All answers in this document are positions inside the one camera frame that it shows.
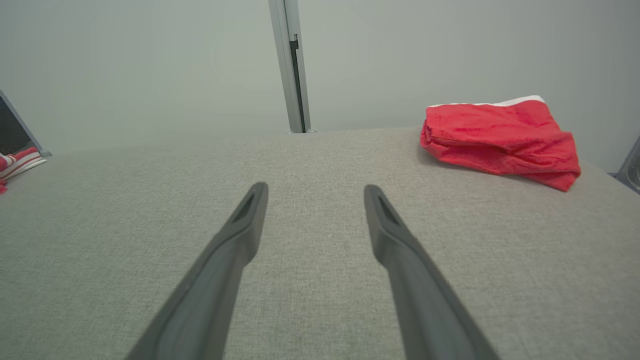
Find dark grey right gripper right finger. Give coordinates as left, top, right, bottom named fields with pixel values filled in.
left=363, top=184, right=501, bottom=360

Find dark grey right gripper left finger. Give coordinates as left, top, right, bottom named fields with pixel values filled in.
left=125, top=182, right=269, bottom=360

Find red shorts with white trim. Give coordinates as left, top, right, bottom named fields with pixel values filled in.
left=420, top=95, right=582, bottom=193

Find red and white jersey shirt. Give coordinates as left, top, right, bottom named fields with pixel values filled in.
left=0, top=146, right=48, bottom=196

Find grey metal door post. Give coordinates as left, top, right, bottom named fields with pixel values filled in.
left=268, top=0, right=312, bottom=134

